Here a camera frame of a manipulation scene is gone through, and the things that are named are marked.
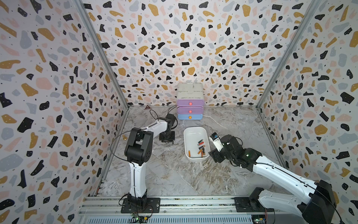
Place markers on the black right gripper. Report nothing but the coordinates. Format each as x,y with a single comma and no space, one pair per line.
214,154

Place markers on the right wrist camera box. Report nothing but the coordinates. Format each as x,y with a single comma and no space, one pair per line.
215,139

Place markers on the aluminium front rail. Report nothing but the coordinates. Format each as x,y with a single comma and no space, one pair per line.
181,210

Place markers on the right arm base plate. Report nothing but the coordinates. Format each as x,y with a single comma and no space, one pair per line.
245,204

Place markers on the pastel mini drawer cabinet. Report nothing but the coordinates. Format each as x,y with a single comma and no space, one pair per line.
190,101

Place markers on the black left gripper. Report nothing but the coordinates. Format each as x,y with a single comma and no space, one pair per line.
171,139

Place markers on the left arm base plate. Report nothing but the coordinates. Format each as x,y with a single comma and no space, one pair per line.
148,205

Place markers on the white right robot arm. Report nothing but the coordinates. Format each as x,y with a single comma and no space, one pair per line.
310,200

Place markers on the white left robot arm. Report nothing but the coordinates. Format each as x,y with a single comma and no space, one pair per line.
139,150

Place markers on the white plastic storage tray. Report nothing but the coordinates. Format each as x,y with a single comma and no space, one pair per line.
192,136

